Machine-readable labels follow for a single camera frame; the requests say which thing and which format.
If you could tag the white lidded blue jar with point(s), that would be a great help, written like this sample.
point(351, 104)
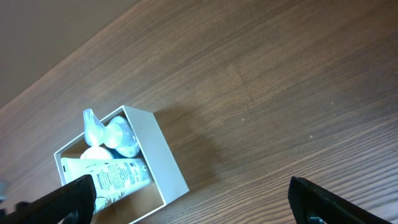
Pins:
point(96, 152)

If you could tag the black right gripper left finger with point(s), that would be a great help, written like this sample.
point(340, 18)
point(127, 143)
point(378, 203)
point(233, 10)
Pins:
point(72, 203)

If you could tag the open beige cardboard box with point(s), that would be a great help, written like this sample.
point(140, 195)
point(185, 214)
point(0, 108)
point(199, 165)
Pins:
point(168, 182)

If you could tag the white squeeze tube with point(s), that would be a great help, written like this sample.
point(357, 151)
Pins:
point(114, 179)

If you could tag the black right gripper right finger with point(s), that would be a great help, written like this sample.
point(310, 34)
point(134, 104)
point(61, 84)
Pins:
point(311, 203)

